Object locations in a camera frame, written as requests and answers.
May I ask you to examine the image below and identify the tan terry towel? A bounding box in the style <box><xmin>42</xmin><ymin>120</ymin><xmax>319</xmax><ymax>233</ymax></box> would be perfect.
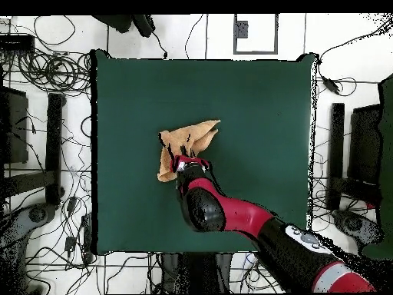
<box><xmin>157</xmin><ymin>119</ymin><xmax>222</xmax><ymax>183</ymax></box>

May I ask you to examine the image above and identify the grey chair base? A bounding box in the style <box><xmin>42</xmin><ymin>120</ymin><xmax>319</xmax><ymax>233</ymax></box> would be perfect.
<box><xmin>332</xmin><ymin>210</ymin><xmax>385</xmax><ymax>250</ymax></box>
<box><xmin>0</xmin><ymin>202</ymin><xmax>58</xmax><ymax>250</ymax></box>

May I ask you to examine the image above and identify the green cloth sheet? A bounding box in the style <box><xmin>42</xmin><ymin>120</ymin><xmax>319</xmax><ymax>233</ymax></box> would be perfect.
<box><xmin>360</xmin><ymin>71</ymin><xmax>393</xmax><ymax>260</ymax></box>

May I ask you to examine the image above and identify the grey square floor frame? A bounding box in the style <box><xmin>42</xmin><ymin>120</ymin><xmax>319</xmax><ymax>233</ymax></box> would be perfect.
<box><xmin>233</xmin><ymin>13</ymin><xmax>279</xmax><ymax>55</ymax></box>

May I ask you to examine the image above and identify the black electronics box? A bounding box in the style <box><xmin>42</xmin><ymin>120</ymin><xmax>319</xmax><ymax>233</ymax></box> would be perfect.
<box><xmin>0</xmin><ymin>34</ymin><xmax>36</xmax><ymax>53</ymax></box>

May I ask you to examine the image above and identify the small grey box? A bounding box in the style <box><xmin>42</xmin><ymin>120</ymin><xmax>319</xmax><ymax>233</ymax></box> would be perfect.
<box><xmin>236</xmin><ymin>20</ymin><xmax>249</xmax><ymax>39</ymax></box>

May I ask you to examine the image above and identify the dark green table cloth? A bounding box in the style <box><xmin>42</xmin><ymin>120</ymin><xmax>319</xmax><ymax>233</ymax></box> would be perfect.
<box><xmin>91</xmin><ymin>48</ymin><xmax>317</xmax><ymax>256</ymax></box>

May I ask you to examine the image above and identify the person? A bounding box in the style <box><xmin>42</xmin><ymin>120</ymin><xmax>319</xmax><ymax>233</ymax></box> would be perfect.
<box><xmin>91</xmin><ymin>14</ymin><xmax>157</xmax><ymax>38</ymax></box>

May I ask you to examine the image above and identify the black flat panel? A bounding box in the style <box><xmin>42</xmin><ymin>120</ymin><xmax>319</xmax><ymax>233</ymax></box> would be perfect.
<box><xmin>0</xmin><ymin>87</ymin><xmax>29</xmax><ymax>164</ymax></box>
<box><xmin>348</xmin><ymin>104</ymin><xmax>383</xmax><ymax>185</ymax></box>

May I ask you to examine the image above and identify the coiled black cable bundle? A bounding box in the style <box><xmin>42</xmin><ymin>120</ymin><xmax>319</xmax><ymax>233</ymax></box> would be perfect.
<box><xmin>18</xmin><ymin>50</ymin><xmax>93</xmax><ymax>93</ymax></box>

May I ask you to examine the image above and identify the black power adapter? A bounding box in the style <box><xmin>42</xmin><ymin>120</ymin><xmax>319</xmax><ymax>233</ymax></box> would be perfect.
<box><xmin>321</xmin><ymin>76</ymin><xmax>341</xmax><ymax>95</ymax></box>

